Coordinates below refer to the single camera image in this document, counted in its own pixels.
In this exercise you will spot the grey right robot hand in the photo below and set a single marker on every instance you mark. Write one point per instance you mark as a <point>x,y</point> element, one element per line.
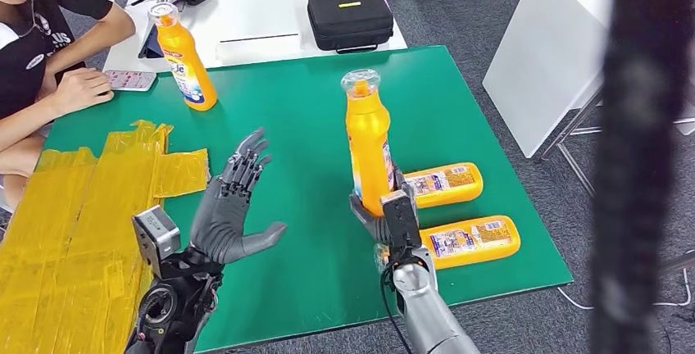
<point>372,226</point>

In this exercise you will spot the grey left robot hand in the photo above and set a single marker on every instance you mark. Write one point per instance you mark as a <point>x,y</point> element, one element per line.
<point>222,221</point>

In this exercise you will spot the orange detergent bottle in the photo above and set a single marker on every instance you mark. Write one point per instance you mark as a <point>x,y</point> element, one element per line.
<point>369,140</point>
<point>187,69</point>
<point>473,195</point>
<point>488,255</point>

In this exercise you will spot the person's right forearm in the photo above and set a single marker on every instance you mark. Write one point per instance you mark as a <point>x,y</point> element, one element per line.
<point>27,123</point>

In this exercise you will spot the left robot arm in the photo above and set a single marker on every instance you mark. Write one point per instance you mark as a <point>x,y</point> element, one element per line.
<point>173,308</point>

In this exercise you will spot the person's left forearm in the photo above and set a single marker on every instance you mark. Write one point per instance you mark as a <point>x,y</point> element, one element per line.
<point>98,42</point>

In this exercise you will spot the yellow taped box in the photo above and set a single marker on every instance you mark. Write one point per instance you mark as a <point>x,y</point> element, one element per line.
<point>65,243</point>

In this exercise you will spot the smartphone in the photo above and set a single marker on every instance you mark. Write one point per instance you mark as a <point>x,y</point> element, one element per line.
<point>133,80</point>

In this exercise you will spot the thin black rod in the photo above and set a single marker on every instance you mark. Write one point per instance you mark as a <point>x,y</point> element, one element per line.
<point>260,38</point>

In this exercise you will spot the person's right hand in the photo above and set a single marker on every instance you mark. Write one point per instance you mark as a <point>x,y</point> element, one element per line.
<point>81,91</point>

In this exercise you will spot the black carrying case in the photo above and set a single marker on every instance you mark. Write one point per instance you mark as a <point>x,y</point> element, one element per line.
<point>350,20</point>

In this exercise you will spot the long white table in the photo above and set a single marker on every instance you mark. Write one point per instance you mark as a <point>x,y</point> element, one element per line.
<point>260,9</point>

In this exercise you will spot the grey metal table leg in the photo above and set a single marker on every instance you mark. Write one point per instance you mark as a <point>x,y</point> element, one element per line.
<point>571,123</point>

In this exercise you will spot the white side table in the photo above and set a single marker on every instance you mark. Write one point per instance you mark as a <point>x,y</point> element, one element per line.
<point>543,58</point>

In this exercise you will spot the person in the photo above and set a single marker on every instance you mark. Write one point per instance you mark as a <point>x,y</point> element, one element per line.
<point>32,53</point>

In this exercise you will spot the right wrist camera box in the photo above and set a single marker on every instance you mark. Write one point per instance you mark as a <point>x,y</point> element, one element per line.
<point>402,221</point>

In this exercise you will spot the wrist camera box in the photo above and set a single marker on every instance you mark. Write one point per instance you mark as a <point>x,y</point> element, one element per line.
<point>402,221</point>
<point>157,235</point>

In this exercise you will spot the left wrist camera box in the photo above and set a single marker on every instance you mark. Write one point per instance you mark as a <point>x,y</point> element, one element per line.
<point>157,235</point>

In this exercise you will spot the grey metal frame bar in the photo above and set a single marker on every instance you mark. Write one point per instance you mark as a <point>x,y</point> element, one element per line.
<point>679,262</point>

